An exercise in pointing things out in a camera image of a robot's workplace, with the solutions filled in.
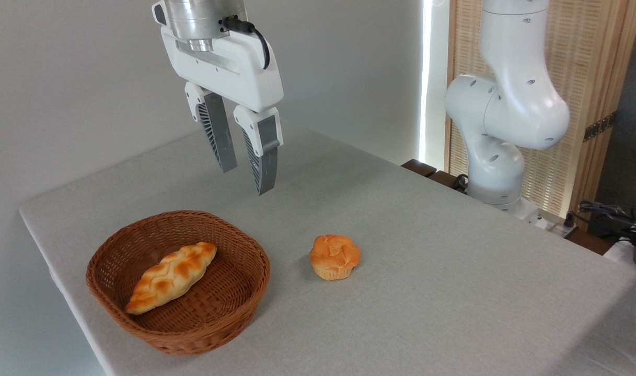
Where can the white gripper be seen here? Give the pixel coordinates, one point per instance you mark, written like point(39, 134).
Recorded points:
point(229, 73)

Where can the round muffin bread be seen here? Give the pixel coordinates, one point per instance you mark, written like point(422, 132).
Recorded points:
point(334, 255)

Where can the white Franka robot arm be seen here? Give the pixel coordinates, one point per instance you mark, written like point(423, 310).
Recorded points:
point(511, 104)

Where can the long braided bread loaf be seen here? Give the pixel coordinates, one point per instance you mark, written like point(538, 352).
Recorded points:
point(171, 277)

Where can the brown wicker basket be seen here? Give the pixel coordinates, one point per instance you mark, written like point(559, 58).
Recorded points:
point(218, 308)

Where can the dark brown wooden block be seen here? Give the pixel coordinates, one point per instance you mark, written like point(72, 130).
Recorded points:
point(418, 167)
point(446, 180)

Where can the grey tablecloth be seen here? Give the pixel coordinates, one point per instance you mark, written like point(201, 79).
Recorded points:
point(427, 292)

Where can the wooden slatted screen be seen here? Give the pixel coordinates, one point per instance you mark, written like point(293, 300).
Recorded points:
point(584, 62)

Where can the dark metal screen hinge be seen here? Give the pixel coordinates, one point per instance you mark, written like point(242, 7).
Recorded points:
point(599, 127)

